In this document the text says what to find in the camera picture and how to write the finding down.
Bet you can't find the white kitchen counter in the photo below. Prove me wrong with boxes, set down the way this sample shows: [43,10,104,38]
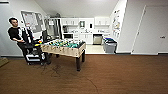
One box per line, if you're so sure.
[63,31,111,46]

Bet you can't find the white upper kitchen cabinets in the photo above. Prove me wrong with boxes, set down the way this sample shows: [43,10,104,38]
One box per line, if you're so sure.
[60,16,111,27]

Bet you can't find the foosball table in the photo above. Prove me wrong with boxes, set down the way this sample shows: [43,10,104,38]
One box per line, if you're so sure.
[41,38,87,72]

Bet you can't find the steel fridge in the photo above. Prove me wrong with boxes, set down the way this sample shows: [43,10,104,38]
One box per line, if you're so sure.
[46,18,63,41]

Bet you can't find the black wheeled cart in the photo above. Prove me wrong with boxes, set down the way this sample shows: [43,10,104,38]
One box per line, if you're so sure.
[21,28,51,66]

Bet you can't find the white whiteboard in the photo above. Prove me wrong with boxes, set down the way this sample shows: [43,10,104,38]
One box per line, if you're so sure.
[20,9,47,34]

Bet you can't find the white closed door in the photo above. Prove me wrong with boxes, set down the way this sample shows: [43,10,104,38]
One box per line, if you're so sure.
[131,4,168,55]

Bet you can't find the person in black shirt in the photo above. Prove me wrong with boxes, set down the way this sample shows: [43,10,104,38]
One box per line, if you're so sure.
[7,17,34,63]

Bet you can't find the black floor cable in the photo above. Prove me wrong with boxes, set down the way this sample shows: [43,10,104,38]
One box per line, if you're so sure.
[41,63,99,93]

